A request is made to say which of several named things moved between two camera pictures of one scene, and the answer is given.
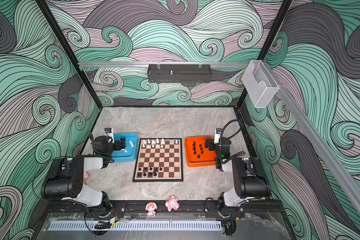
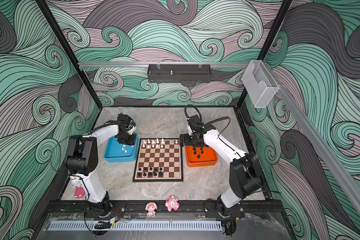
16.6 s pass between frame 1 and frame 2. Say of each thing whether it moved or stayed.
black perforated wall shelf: stayed
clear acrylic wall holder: stayed
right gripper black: moved
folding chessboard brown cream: stayed
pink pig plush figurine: stayed
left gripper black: moved
